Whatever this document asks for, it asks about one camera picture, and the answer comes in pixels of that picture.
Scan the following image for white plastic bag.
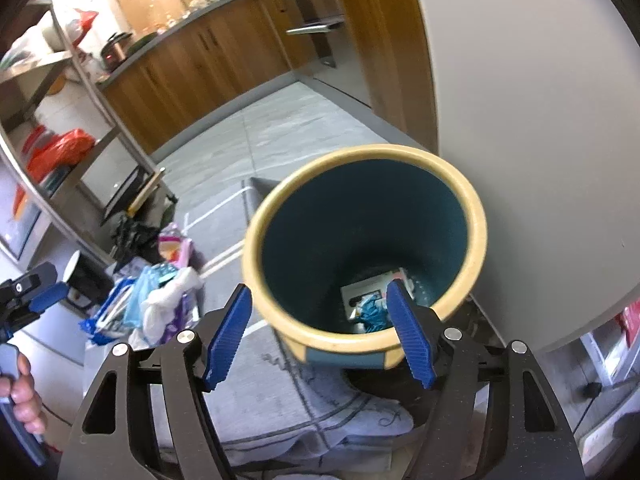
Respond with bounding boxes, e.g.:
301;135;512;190
142;266;203;344

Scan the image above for light blue face mask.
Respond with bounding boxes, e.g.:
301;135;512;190
122;263;178;328

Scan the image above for teal trash bin yellow rim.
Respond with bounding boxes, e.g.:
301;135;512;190
242;143;488;370

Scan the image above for wooden kitchen cabinets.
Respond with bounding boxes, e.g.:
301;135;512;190
102;0;288;154

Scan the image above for person's left hand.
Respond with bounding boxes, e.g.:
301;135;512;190
0;353;47;436

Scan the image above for black mug white inside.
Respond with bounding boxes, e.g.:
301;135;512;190
62;250;114;304

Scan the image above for white box in bin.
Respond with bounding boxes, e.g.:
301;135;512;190
341;268;414;334

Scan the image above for grey checked table cloth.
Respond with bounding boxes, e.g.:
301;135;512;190
179;178;413;474

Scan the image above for steel shelving rack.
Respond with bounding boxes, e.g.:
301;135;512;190
1;0;177;270

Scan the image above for red plastic bag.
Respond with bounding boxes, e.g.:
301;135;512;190
27;129;96;183

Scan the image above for black rice cooker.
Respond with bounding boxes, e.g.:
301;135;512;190
100;32;134;73

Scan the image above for stainless steel oven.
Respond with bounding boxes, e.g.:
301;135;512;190
272;0;371;106

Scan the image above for wooden handled frying pan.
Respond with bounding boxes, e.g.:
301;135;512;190
101;166;165;224

